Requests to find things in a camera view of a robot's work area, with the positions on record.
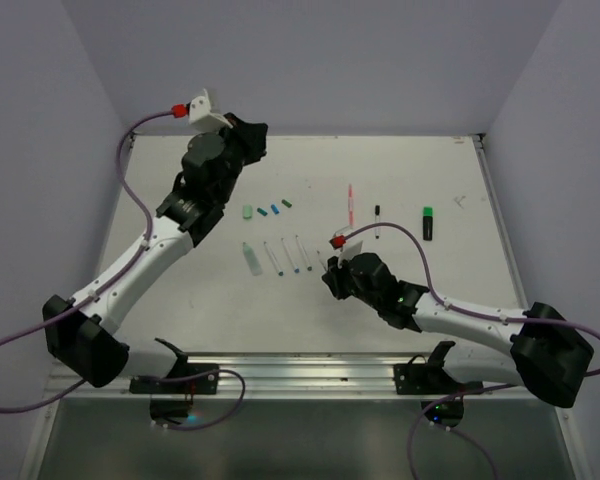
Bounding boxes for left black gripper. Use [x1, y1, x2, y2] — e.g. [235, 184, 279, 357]
[205, 112, 267, 204]

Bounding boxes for dark green capped marker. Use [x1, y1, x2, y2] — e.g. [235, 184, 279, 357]
[295, 235, 313, 271]

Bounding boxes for purple capped marker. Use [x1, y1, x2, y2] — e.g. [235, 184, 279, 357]
[316, 249, 328, 272]

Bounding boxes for blue capped white marker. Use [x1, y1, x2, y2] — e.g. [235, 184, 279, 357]
[281, 237, 300, 274]

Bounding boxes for teal capped white marker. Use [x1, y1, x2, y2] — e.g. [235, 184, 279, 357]
[263, 241, 284, 277]

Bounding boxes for light green highlighter cap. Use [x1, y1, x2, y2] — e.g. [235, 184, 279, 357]
[242, 205, 253, 220]

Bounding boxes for black capped white marker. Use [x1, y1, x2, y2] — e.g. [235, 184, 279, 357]
[374, 204, 381, 240]

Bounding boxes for light green highlighter body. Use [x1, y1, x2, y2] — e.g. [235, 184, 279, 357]
[242, 242, 263, 276]

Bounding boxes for black green highlighter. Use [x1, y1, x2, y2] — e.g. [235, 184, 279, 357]
[422, 206, 434, 241]

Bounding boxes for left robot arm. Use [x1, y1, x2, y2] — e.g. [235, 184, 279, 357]
[43, 113, 268, 393]

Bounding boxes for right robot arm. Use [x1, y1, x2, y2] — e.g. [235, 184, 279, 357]
[322, 253, 593, 408]

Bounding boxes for pink pen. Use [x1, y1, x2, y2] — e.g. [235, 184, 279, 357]
[347, 184, 355, 229]

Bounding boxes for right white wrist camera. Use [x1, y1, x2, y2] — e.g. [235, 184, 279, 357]
[333, 225, 363, 266]

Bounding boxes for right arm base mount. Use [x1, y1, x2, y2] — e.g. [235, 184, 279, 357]
[393, 341, 484, 428]

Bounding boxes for aluminium rail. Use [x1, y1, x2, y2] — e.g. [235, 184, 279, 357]
[45, 345, 522, 399]

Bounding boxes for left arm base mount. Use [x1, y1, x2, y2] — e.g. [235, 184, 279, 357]
[129, 338, 220, 429]

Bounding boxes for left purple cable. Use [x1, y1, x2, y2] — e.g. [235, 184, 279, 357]
[0, 103, 246, 432]

